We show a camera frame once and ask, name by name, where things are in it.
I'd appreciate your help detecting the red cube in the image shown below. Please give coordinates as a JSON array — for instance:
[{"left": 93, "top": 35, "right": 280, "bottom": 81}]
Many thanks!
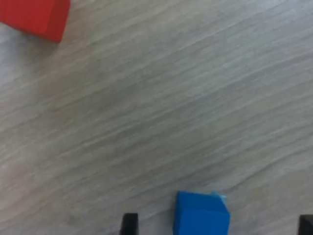
[{"left": 0, "top": 0, "right": 71, "bottom": 44}]

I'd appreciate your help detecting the blue cube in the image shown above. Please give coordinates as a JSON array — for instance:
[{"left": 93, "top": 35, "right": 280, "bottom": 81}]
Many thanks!
[{"left": 173, "top": 191, "right": 231, "bottom": 235}]

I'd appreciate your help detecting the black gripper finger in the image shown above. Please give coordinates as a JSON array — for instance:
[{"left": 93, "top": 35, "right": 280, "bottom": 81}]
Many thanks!
[
  {"left": 297, "top": 214, "right": 313, "bottom": 235},
  {"left": 119, "top": 212, "right": 139, "bottom": 235}
]

